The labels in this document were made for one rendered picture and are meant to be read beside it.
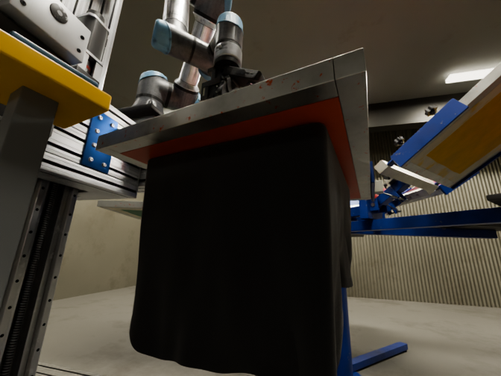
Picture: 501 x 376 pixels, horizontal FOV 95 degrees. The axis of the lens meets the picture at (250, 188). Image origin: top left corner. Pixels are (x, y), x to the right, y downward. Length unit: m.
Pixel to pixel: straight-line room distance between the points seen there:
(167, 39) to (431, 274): 4.94
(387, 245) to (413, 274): 0.58
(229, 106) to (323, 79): 0.15
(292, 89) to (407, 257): 4.73
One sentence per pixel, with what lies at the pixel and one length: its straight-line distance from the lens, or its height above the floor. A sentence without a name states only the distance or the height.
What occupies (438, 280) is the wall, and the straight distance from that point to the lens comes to 5.14.
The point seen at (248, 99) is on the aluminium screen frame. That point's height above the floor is 0.96.
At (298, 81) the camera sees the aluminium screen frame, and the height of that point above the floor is 0.97.
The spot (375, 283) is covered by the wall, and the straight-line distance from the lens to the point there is 4.86.
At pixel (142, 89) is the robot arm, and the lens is 1.16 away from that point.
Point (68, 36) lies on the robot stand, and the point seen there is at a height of 1.15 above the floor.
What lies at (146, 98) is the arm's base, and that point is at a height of 1.33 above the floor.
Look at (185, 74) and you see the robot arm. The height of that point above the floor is 1.47.
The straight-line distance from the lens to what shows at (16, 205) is 0.40.
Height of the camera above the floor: 0.73
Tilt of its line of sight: 15 degrees up
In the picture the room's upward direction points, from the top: 2 degrees clockwise
